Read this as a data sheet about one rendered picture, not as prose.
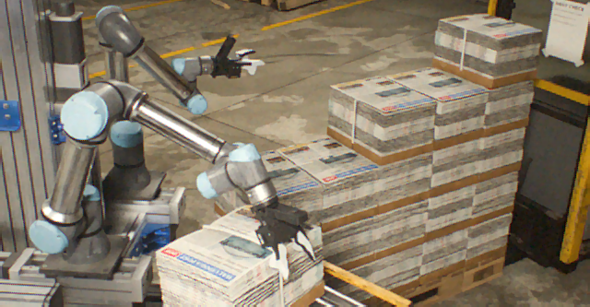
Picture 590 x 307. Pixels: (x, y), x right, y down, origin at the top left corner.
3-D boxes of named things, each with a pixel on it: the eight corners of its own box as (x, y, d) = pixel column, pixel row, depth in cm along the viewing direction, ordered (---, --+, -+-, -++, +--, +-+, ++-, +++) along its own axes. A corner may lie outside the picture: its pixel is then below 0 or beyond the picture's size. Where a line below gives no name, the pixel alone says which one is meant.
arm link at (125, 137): (115, 167, 266) (112, 134, 261) (110, 153, 278) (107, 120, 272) (147, 163, 271) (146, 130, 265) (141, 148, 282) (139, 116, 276)
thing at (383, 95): (329, 87, 312) (329, 85, 311) (380, 76, 326) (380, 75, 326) (383, 114, 284) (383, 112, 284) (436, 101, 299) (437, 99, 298)
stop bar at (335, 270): (300, 253, 238) (300, 247, 238) (413, 306, 214) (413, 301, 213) (293, 256, 236) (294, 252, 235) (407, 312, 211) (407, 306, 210)
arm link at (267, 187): (277, 177, 189) (255, 187, 184) (283, 193, 190) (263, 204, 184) (259, 183, 195) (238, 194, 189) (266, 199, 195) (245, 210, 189)
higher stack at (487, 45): (409, 255, 385) (434, 18, 332) (450, 241, 400) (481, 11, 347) (461, 293, 356) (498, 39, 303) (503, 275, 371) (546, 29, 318)
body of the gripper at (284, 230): (281, 239, 196) (263, 199, 196) (301, 233, 190) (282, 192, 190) (262, 251, 191) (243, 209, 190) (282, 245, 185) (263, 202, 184)
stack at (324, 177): (215, 327, 326) (211, 162, 292) (410, 255, 385) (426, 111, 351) (257, 379, 297) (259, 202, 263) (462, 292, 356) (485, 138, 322)
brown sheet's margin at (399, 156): (325, 135, 320) (326, 125, 318) (376, 122, 335) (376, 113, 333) (380, 166, 292) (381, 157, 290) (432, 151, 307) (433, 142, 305)
